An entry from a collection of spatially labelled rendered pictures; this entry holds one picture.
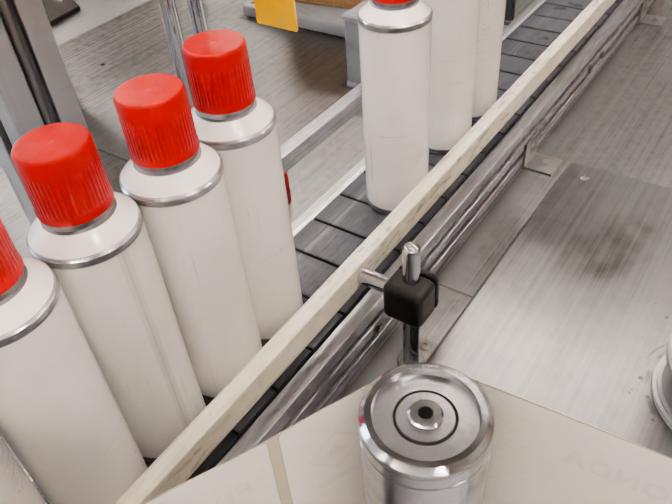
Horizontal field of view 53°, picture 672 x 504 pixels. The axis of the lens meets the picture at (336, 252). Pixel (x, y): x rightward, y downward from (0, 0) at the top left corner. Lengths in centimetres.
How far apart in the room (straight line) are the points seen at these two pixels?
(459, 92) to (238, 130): 28
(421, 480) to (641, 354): 31
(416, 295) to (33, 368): 23
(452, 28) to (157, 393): 36
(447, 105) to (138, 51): 55
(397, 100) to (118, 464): 30
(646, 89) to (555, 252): 38
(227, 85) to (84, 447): 19
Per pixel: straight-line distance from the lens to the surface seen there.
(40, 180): 30
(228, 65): 35
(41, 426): 33
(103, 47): 106
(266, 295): 43
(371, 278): 46
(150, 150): 32
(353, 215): 56
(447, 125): 61
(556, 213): 57
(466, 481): 19
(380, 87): 49
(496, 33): 64
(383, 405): 20
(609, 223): 57
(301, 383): 44
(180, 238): 34
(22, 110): 45
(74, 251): 31
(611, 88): 86
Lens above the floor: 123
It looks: 41 degrees down
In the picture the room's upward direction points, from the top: 5 degrees counter-clockwise
